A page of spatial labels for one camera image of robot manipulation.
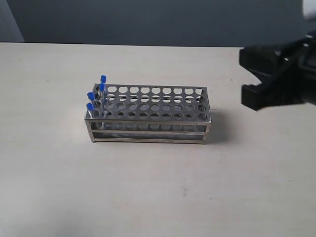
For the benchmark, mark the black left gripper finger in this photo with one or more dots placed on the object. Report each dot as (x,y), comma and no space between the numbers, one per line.
(263,60)

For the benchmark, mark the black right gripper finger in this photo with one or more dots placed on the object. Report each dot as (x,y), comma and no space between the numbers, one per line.
(280,90)

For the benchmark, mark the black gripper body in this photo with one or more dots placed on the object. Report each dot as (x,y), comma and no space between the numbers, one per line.
(303,55)

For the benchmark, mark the blue-capped tube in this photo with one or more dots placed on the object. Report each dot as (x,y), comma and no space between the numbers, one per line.
(103,105)
(91,113)
(102,86)
(92,102)

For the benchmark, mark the stainless steel test tube rack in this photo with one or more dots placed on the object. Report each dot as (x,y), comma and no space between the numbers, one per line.
(152,114)

